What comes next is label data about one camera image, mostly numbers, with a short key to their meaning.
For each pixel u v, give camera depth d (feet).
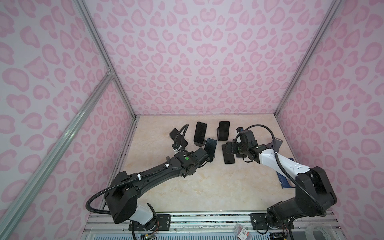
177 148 2.28
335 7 2.27
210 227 2.36
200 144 3.29
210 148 3.05
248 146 2.23
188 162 1.87
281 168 1.58
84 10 2.28
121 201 1.35
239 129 2.65
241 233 2.26
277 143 3.06
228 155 3.19
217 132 3.63
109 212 1.42
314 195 1.41
